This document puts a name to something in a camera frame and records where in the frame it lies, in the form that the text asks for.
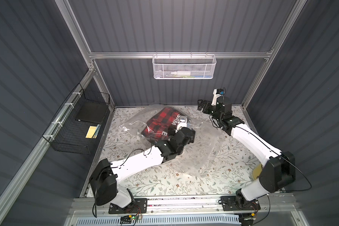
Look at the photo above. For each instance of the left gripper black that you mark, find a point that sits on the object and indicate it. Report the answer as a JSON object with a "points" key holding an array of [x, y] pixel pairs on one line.
{"points": [[182, 133]]}

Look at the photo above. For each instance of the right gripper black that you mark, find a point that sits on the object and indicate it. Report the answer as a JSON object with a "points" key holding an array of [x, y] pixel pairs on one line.
{"points": [[208, 107]]}

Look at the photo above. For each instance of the red black plaid shirt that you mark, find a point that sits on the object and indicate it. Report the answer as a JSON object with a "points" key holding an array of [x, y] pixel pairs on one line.
{"points": [[162, 125]]}

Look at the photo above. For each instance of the clear plastic vacuum bag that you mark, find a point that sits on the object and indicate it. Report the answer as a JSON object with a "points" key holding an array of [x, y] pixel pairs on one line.
{"points": [[195, 155]]}

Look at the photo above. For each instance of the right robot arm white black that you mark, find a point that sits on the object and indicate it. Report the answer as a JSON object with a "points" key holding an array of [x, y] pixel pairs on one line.
{"points": [[278, 168]]}

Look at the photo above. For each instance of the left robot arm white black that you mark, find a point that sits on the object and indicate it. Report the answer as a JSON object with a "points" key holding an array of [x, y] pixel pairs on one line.
{"points": [[106, 178]]}

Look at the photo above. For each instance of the white bottle in basket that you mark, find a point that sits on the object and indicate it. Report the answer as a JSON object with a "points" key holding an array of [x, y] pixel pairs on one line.
{"points": [[181, 73]]}

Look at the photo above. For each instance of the yellow notepad in basket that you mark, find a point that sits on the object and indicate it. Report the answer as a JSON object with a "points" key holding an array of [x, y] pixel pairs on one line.
{"points": [[91, 132]]}

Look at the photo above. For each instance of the black box in basket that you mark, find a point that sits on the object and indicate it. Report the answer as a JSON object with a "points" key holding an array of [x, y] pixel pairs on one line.
{"points": [[91, 112]]}

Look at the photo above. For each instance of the white vented panel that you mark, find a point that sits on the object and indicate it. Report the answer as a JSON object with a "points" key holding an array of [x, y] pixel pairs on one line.
{"points": [[163, 220]]}

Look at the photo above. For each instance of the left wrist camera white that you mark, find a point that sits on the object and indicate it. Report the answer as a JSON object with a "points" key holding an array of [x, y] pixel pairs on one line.
{"points": [[182, 123]]}

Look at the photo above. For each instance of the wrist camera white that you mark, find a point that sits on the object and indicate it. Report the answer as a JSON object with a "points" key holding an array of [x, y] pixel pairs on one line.
{"points": [[216, 94], [182, 123]]}

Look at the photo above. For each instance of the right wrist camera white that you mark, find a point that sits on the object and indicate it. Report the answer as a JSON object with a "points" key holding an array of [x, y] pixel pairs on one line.
{"points": [[216, 94]]}

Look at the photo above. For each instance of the white wire mesh basket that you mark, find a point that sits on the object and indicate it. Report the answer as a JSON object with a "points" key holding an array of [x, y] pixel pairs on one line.
{"points": [[202, 67]]}

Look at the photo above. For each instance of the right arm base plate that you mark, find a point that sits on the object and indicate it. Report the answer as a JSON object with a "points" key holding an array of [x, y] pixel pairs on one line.
{"points": [[237, 203]]}

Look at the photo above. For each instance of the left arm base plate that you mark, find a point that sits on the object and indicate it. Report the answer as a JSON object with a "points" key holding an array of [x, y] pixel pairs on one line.
{"points": [[138, 205]]}

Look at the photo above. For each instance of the black wire basket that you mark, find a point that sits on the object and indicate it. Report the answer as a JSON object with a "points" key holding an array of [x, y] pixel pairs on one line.
{"points": [[68, 135]]}

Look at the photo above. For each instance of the aluminium front rail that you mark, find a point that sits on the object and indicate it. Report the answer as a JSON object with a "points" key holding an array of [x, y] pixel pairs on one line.
{"points": [[193, 204]]}

